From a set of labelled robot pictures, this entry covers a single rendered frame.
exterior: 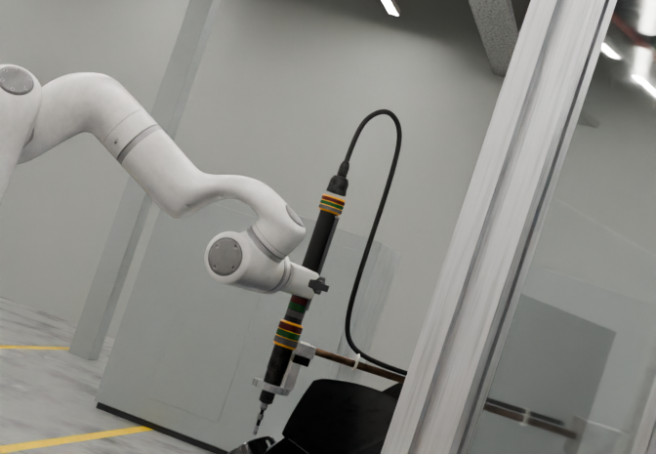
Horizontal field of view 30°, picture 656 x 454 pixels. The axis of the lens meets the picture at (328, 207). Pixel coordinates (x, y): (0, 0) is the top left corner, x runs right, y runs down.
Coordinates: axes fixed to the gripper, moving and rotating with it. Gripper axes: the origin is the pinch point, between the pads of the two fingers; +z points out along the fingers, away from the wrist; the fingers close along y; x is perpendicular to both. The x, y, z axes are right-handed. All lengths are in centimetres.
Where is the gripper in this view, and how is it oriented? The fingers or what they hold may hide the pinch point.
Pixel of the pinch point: (307, 281)
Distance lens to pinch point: 221.8
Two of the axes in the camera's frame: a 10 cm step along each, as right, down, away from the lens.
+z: 3.9, 1.8, 9.0
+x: 3.2, -9.5, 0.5
